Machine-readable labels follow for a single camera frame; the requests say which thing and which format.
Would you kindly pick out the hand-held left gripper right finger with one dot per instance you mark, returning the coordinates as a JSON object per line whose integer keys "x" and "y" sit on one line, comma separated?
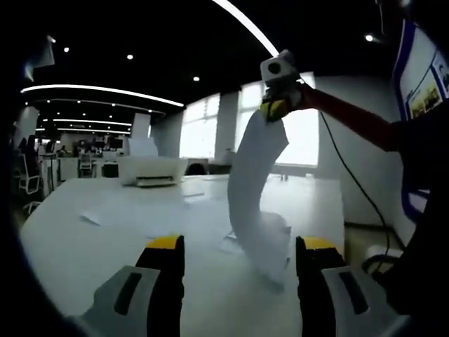
{"x": 336, "y": 302}

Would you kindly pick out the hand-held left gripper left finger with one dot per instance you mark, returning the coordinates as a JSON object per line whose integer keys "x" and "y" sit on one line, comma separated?
{"x": 119, "y": 305}

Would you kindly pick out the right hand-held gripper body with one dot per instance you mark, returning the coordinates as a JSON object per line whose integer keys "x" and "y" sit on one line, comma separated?
{"x": 279, "y": 68}

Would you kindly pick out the stack of white printing papers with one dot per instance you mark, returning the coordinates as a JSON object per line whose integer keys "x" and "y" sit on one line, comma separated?
{"x": 252, "y": 182}

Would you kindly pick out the single white paper sheet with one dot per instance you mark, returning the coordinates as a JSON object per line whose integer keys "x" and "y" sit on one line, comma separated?
{"x": 92, "y": 219}

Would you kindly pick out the long ceiling light strip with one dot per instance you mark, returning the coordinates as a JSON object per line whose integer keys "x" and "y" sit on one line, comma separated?
{"x": 105, "y": 90}
{"x": 252, "y": 26}

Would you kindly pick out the white printer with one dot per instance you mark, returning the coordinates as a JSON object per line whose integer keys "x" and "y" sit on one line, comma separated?
{"x": 151, "y": 168}

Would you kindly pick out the person's black clothing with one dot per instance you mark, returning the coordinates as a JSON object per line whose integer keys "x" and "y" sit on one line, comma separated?
{"x": 421, "y": 158}

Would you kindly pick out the white office chair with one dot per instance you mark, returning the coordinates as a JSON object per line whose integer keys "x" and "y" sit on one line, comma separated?
{"x": 29, "y": 179}

